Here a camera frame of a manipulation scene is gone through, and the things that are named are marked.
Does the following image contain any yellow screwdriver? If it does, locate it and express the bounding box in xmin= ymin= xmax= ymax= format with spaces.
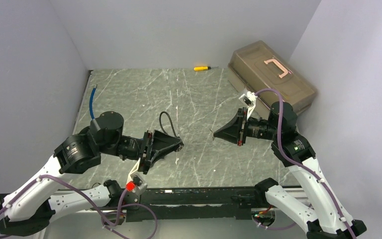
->
xmin=193 ymin=66 xmax=218 ymax=72

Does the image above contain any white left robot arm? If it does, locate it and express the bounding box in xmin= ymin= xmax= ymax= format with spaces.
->
xmin=0 ymin=111 xmax=184 ymax=239

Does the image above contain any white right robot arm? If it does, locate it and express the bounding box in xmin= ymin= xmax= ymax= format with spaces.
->
xmin=213 ymin=101 xmax=367 ymax=239

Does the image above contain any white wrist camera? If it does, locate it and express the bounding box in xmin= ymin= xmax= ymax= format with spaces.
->
xmin=238 ymin=88 xmax=257 ymax=120
xmin=125 ymin=158 xmax=148 ymax=196

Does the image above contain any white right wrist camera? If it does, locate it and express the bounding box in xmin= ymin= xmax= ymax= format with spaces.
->
xmin=238 ymin=88 xmax=257 ymax=120

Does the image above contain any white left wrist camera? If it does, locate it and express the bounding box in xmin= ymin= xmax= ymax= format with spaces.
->
xmin=125 ymin=158 xmax=148 ymax=196

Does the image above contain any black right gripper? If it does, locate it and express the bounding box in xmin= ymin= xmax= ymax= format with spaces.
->
xmin=214 ymin=107 xmax=280 ymax=145

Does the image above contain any brown translucent storage box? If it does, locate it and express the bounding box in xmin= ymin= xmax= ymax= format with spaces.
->
xmin=228 ymin=40 xmax=317 ymax=115

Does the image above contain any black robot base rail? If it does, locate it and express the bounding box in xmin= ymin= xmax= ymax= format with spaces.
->
xmin=122 ymin=186 xmax=275 ymax=222

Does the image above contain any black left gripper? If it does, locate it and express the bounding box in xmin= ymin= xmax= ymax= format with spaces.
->
xmin=99 ymin=129 xmax=180 ymax=174

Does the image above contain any blue cable lock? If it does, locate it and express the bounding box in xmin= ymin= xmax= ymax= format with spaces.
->
xmin=89 ymin=84 xmax=98 ymax=120

